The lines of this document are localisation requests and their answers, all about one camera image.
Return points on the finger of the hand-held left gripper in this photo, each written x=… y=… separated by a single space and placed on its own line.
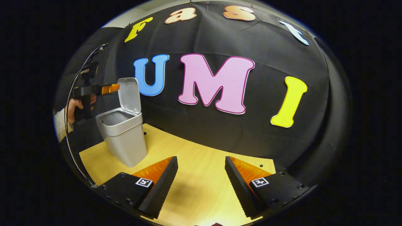
x=110 y=89

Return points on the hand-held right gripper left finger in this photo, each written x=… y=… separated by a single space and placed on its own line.
x=160 y=191

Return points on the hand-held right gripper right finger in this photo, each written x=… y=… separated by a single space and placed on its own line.
x=241 y=190

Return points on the white desktop garbage bin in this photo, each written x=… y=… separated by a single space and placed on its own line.
x=125 y=141

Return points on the wooden desktop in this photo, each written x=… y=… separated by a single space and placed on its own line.
x=198 y=175

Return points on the black backdrop cloth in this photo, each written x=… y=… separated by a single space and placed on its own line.
x=267 y=62

